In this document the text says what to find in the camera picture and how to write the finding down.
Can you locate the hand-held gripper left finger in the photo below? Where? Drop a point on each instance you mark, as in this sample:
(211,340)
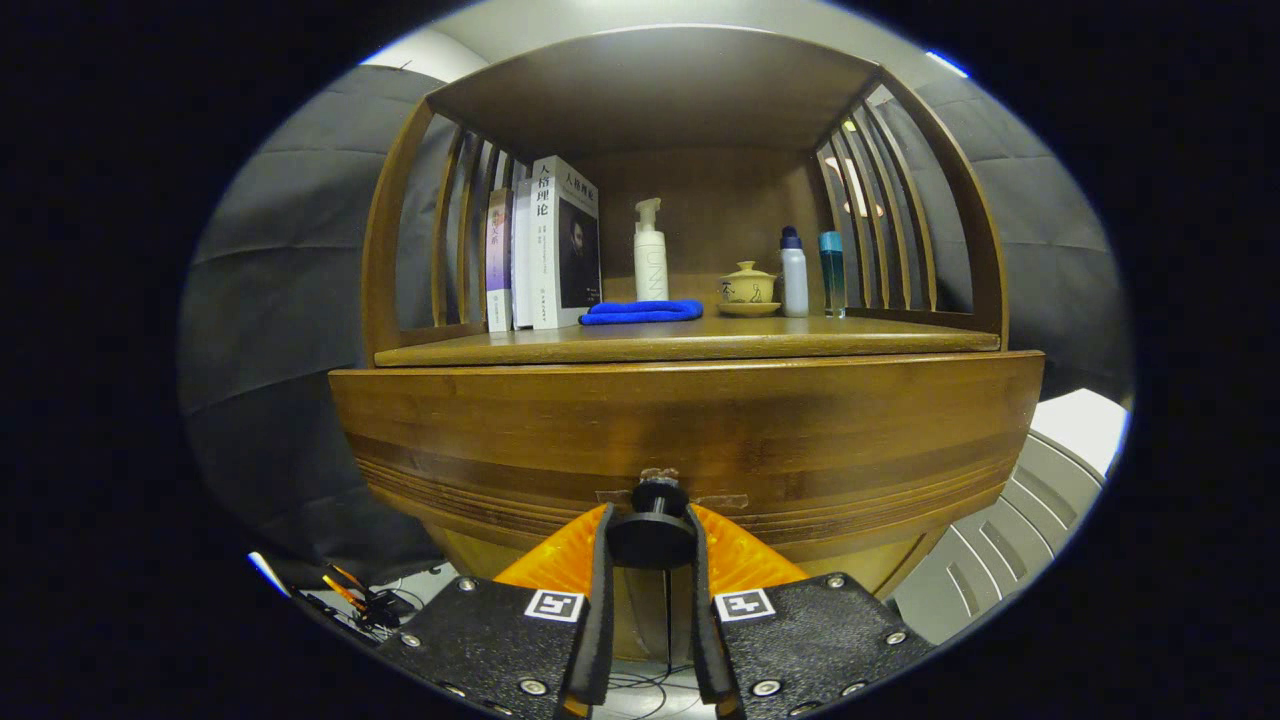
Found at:
(600,620)

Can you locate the blue transparent bottle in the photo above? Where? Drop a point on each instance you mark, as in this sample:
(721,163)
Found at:
(831,275)

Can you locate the purple book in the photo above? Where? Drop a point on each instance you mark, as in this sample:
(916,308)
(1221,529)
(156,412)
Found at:
(498,260)

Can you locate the black backdrop cloth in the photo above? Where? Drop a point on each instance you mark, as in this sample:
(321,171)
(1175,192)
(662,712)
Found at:
(280,300)

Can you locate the small ceiling light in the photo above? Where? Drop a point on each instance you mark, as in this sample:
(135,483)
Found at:
(945,63)

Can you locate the yellow lidded tea cup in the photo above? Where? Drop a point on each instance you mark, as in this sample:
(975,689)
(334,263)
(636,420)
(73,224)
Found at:
(748,285)

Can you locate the wooden cabinet door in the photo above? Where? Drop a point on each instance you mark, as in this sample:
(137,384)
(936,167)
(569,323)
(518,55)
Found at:
(870,565)
(640,620)

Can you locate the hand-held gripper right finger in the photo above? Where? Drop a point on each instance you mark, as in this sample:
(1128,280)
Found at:
(705,630)

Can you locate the white pump bottle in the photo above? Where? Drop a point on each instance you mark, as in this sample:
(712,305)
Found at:
(651,265)

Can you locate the blue folded cloth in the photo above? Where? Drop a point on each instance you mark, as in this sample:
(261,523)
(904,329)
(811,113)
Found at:
(640,312)

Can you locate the thin white book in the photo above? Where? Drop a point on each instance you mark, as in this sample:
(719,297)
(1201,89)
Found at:
(522,260)

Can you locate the wooden countertop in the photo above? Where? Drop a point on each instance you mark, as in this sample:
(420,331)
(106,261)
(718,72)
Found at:
(700,335)

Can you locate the wooden cabinet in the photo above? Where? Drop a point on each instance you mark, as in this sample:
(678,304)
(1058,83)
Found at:
(720,200)

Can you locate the yellow saucer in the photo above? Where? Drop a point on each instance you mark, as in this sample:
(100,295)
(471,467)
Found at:
(749,310)

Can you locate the white bottle with blue cap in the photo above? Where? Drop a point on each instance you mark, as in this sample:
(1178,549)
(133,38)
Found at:
(794,280)

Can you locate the white flat device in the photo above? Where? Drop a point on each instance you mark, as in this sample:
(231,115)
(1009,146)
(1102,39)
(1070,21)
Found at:
(268,573)

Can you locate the white grey printer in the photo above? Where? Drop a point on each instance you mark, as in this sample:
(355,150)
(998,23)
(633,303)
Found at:
(1000,540)

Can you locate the orange black tool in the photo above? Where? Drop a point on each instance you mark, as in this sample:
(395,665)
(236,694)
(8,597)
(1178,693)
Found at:
(345,590)

